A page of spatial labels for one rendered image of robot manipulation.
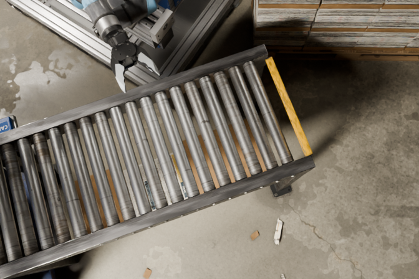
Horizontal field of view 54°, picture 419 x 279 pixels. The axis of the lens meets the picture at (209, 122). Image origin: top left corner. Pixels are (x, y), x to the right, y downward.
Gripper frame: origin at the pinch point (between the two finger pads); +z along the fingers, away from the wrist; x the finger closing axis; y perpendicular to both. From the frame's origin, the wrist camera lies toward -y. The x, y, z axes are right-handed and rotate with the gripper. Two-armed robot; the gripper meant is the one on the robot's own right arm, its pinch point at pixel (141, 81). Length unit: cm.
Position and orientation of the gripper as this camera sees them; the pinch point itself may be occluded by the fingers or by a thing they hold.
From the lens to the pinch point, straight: 126.8
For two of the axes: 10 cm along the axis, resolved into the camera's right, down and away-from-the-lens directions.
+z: 5.1, 8.3, -2.3
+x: -8.6, 4.6, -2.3
